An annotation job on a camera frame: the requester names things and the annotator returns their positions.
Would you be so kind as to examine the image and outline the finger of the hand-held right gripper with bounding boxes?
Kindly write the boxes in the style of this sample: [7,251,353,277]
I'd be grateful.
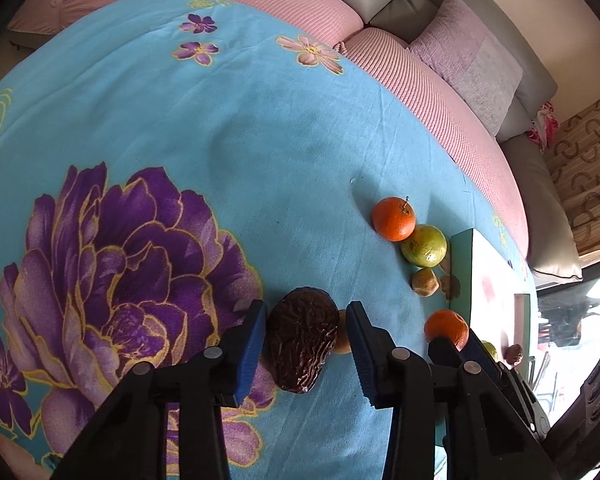
[428,336,463,367]
[466,329,518,386]

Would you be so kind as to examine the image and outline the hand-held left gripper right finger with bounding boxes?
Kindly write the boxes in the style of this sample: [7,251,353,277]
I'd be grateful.
[346,301,563,480]

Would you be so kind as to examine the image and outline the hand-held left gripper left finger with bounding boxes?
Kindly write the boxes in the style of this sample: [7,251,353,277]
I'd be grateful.
[50,300,268,480]

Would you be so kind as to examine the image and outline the large dried red date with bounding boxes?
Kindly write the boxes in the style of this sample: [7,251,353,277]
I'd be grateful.
[264,287,341,395]

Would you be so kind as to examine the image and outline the teal shallow box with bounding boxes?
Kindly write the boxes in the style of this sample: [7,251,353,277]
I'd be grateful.
[447,228,538,376]

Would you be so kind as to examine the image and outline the orange tangerine with stem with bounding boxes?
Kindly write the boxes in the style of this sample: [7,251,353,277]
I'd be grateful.
[371,196,417,242]

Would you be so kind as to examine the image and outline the blue floral blanket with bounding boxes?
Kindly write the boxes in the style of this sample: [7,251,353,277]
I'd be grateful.
[0,0,536,480]

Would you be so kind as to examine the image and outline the pink floral cloth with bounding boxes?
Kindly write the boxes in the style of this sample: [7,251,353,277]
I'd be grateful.
[526,101,561,151]

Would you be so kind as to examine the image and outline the purple grey pillow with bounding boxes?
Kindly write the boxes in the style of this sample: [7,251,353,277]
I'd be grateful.
[407,0,525,137]

